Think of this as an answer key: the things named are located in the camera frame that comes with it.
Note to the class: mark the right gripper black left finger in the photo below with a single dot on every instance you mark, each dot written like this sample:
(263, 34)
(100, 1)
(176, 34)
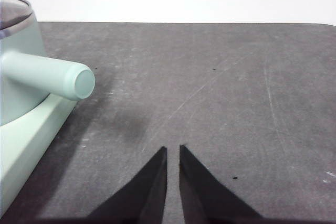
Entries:
(147, 195)

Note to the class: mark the glass lid with green knob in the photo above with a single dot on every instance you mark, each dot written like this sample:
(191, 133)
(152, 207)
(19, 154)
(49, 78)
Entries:
(13, 11)

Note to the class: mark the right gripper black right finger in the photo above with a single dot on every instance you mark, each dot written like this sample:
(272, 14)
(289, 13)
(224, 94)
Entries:
(204, 195)

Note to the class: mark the mint green breakfast machine base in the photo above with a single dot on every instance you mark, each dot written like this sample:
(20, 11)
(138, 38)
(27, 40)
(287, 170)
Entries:
(23, 142)

